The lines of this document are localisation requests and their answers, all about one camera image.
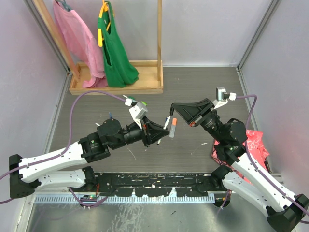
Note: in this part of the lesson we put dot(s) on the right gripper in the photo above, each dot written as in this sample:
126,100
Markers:
193,111

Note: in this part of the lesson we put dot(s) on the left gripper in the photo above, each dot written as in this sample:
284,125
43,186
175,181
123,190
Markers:
151,131

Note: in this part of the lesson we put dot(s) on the translucent highlighter body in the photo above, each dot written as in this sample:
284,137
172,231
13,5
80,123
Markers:
172,131

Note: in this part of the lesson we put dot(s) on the black white marker pen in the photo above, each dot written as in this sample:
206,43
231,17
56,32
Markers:
166,123

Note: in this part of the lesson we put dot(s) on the wooden clothes rack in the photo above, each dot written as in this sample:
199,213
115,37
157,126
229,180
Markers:
150,71

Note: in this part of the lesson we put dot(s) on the green tank top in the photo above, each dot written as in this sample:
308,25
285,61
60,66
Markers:
119,71

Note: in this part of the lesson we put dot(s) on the pink shirt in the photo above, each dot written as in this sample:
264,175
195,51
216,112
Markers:
81,42

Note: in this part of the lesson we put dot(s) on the yellow hanger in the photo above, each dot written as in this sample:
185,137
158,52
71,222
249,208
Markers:
106,26

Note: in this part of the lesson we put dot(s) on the blue grey hanger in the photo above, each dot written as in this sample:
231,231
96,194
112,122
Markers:
64,5

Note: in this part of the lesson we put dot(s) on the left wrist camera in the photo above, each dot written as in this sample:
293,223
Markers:
137,110

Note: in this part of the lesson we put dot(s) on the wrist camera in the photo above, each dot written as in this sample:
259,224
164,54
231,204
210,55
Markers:
222,97
137,110

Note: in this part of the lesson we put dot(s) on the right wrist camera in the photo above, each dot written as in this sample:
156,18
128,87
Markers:
222,97

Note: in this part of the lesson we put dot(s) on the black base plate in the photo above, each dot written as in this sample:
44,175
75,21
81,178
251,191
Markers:
153,184

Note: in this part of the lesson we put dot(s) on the grey slotted cable duct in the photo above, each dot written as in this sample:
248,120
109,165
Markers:
69,199

